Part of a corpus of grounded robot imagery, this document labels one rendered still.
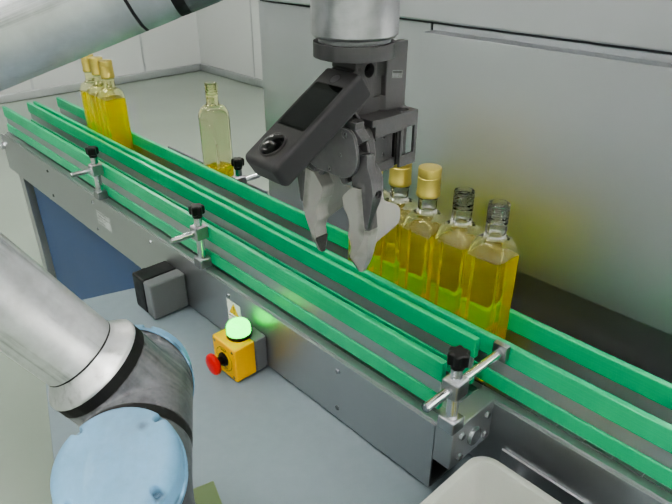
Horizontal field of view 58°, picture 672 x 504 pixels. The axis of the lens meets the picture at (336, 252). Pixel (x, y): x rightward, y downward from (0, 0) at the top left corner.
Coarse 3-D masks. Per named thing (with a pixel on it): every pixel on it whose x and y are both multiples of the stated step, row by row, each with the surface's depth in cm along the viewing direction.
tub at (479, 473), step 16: (464, 464) 79; (480, 464) 80; (496, 464) 79; (448, 480) 77; (464, 480) 78; (480, 480) 81; (496, 480) 80; (512, 480) 78; (432, 496) 75; (448, 496) 76; (464, 496) 80; (480, 496) 82; (496, 496) 80; (512, 496) 78; (528, 496) 76; (544, 496) 75
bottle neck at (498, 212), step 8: (496, 200) 81; (504, 200) 81; (488, 208) 80; (496, 208) 79; (504, 208) 79; (488, 216) 81; (496, 216) 80; (504, 216) 80; (488, 224) 81; (496, 224) 80; (504, 224) 80; (488, 232) 81; (496, 232) 81; (504, 232) 81
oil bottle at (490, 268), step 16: (480, 240) 82; (496, 240) 81; (512, 240) 82; (480, 256) 82; (496, 256) 80; (512, 256) 82; (464, 272) 85; (480, 272) 83; (496, 272) 81; (512, 272) 84; (464, 288) 86; (480, 288) 84; (496, 288) 82; (512, 288) 86; (464, 304) 87; (480, 304) 85; (496, 304) 84; (480, 320) 86; (496, 320) 86
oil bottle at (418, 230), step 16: (416, 224) 89; (432, 224) 88; (416, 240) 89; (432, 240) 88; (400, 256) 93; (416, 256) 90; (432, 256) 90; (400, 272) 94; (416, 272) 92; (416, 288) 93
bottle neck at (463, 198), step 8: (456, 192) 83; (464, 192) 85; (472, 192) 83; (456, 200) 84; (464, 200) 83; (472, 200) 84; (456, 208) 84; (464, 208) 84; (472, 208) 84; (456, 216) 85; (464, 216) 84; (456, 224) 85; (464, 224) 85
